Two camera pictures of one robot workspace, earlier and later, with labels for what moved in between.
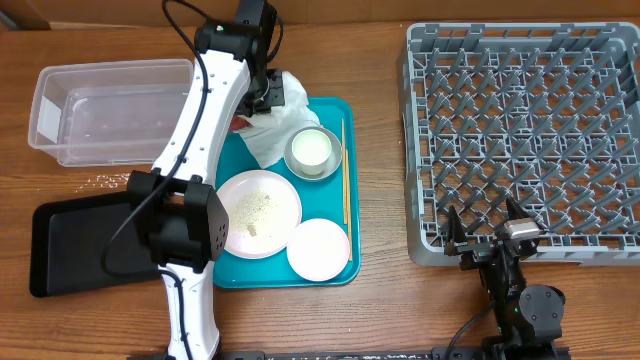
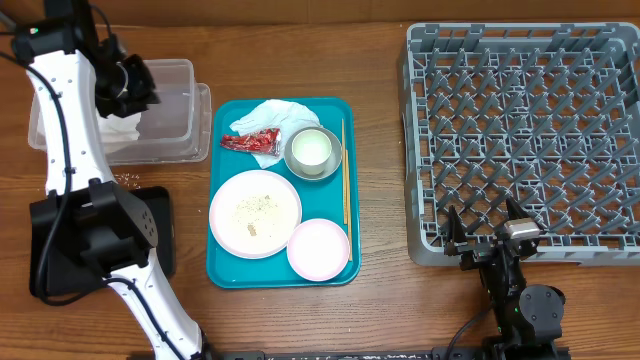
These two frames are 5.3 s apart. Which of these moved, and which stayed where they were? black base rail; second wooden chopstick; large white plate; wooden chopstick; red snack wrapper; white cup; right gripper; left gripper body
Moved: left gripper body; red snack wrapper
Stayed: black base rail; white cup; large white plate; wooden chopstick; right gripper; second wooden chopstick
